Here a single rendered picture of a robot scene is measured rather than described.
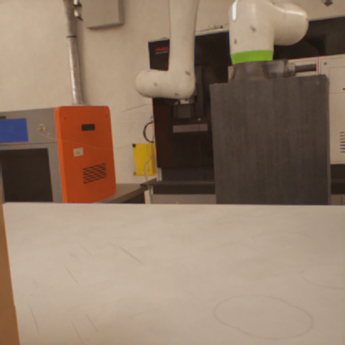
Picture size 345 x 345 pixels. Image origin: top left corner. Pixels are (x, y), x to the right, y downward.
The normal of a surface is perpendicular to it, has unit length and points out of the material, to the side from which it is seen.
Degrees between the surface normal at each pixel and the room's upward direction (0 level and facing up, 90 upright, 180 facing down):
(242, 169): 90
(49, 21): 90
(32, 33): 90
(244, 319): 0
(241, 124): 90
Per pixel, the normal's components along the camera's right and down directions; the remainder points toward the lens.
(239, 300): -0.07, -0.99
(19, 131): -0.35, 0.14
